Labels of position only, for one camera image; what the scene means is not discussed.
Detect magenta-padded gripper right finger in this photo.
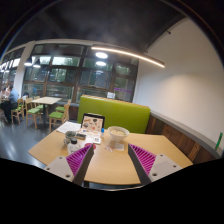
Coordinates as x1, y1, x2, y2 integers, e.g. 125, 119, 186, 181
127, 143, 184, 186

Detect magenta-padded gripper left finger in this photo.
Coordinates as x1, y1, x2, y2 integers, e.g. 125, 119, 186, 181
43, 143, 96, 187

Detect clear black-capped drink bottle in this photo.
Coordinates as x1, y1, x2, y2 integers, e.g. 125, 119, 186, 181
67, 137, 82, 155

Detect green patterned ceramic cup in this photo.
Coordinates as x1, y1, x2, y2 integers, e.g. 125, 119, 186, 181
63, 130, 78, 146

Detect white paper receipt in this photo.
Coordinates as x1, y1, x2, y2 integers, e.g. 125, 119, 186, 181
104, 141, 125, 153

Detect white paper sheets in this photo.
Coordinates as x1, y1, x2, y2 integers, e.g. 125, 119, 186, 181
55, 121, 82, 134

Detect white ceramic bowl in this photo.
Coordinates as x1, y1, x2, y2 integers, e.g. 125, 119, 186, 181
107, 125, 131, 143

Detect sticker-covered black laptop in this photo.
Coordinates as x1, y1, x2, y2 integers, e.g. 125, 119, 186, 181
80, 112, 106, 132

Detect green upholstered bench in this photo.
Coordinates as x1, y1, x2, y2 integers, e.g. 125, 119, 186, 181
77, 94, 152, 135

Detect green-seated wooden chairs group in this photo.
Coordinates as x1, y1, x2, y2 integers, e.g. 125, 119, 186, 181
10, 95, 73, 132

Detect light wooden dining table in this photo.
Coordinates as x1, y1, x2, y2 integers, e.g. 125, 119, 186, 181
30, 96, 63, 125

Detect person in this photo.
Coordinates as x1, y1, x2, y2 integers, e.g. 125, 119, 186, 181
1, 84, 20, 123
0, 87, 8, 101

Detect long linear ceiling light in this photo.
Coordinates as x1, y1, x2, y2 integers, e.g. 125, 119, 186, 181
90, 45, 166, 69

